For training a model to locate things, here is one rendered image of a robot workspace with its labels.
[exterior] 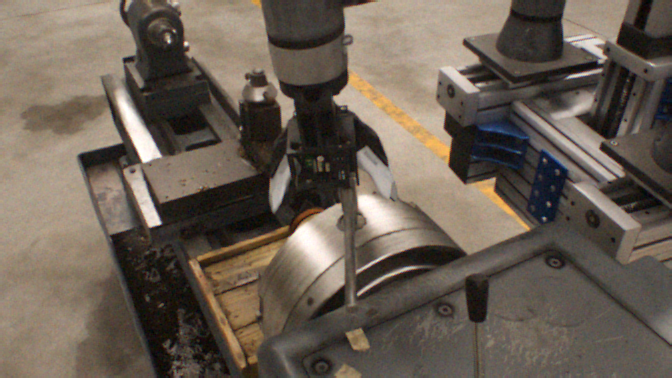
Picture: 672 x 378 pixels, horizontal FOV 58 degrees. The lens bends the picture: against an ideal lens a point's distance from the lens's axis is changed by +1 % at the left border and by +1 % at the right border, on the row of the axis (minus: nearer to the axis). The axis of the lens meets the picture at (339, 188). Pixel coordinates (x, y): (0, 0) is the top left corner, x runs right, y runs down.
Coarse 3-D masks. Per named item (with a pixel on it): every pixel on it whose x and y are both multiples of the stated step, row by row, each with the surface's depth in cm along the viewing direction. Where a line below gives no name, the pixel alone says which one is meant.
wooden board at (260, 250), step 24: (264, 240) 129; (192, 264) 122; (216, 264) 125; (240, 264) 125; (264, 264) 125; (216, 288) 119; (216, 312) 112; (240, 312) 114; (240, 336) 110; (240, 360) 103
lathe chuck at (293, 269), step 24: (336, 216) 83; (384, 216) 83; (408, 216) 84; (288, 240) 84; (312, 240) 81; (336, 240) 80; (360, 240) 79; (288, 264) 82; (312, 264) 79; (264, 288) 85; (288, 288) 80; (264, 312) 85; (288, 312) 79; (264, 336) 90
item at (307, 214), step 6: (306, 210) 102; (312, 210) 102; (318, 210) 103; (294, 216) 103; (300, 216) 102; (306, 216) 101; (312, 216) 100; (294, 222) 102; (300, 222) 101; (294, 228) 102
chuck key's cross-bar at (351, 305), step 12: (348, 192) 76; (348, 204) 74; (348, 216) 72; (348, 228) 69; (348, 240) 67; (348, 252) 65; (348, 264) 63; (348, 276) 61; (348, 288) 59; (348, 300) 57; (348, 312) 57
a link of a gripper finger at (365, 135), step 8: (360, 120) 67; (360, 128) 67; (368, 128) 67; (360, 136) 67; (368, 136) 67; (376, 136) 68; (360, 144) 68; (368, 144) 68; (376, 144) 68; (376, 152) 69; (384, 152) 70; (384, 160) 70
